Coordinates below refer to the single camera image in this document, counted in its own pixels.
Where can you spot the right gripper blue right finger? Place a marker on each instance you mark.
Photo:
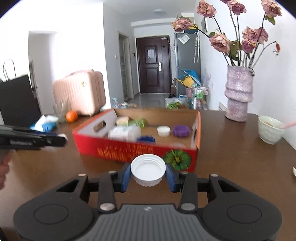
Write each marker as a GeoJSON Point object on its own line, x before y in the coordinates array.
{"type": "Point", "coordinates": [185, 183]}

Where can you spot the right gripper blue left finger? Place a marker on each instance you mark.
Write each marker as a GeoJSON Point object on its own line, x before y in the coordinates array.
{"type": "Point", "coordinates": [110, 183]}

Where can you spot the white screw cap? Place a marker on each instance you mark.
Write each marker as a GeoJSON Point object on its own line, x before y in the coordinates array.
{"type": "Point", "coordinates": [148, 170]}
{"type": "Point", "coordinates": [163, 131]}

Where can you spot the purple round lid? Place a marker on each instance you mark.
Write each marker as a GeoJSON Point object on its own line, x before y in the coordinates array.
{"type": "Point", "coordinates": [181, 131]}

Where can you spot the clear cotton swab jar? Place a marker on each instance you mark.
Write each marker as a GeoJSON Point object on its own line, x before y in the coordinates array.
{"type": "Point", "coordinates": [125, 133]}

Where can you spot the blue jar lid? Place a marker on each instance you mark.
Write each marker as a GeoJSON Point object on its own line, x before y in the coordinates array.
{"type": "Point", "coordinates": [146, 139]}

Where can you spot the beige small box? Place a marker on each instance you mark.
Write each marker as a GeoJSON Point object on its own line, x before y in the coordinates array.
{"type": "Point", "coordinates": [122, 121]}

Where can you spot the person's left hand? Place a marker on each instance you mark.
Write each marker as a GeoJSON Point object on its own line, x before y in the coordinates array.
{"type": "Point", "coordinates": [4, 166]}

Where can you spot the black paper shopping bag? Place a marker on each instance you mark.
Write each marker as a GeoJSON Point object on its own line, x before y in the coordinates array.
{"type": "Point", "coordinates": [19, 107]}

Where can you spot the blue tissue pack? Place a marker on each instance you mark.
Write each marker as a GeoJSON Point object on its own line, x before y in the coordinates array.
{"type": "Point", "coordinates": [46, 123]}

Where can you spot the red cardboard box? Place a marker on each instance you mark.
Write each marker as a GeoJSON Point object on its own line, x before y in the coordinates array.
{"type": "Point", "coordinates": [91, 137]}

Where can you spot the clear glass cup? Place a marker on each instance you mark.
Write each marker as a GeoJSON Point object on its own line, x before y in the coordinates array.
{"type": "Point", "coordinates": [60, 109]}

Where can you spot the orange fruit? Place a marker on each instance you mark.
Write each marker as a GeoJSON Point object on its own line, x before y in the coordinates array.
{"type": "Point", "coordinates": [71, 116]}

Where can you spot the pink ribbed suitcase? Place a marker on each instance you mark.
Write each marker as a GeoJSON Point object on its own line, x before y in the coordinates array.
{"type": "Point", "coordinates": [84, 90]}

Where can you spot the blue yellow clutter pile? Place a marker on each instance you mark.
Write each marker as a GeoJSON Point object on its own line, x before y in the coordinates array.
{"type": "Point", "coordinates": [189, 92]}

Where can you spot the pale green bowl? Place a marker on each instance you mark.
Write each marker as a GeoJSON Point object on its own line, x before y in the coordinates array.
{"type": "Point", "coordinates": [270, 129]}

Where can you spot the purple textured vase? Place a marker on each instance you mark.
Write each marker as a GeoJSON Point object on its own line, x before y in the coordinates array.
{"type": "Point", "coordinates": [239, 92]}

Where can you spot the crumpled white tissue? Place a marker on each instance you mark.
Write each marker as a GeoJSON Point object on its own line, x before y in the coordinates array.
{"type": "Point", "coordinates": [294, 171]}

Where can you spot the pink spoon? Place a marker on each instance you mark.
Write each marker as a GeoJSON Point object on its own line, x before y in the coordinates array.
{"type": "Point", "coordinates": [289, 125]}

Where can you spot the dark brown entrance door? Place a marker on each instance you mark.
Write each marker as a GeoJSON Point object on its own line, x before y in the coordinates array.
{"type": "Point", "coordinates": [154, 64]}

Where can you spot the grey refrigerator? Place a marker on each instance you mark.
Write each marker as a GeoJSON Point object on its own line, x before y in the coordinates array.
{"type": "Point", "coordinates": [185, 53]}

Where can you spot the dried pink roses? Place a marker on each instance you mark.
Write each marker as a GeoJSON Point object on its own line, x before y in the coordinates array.
{"type": "Point", "coordinates": [249, 44]}

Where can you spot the ceiling lamp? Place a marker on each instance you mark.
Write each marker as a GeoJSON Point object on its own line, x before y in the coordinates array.
{"type": "Point", "coordinates": [159, 11]}

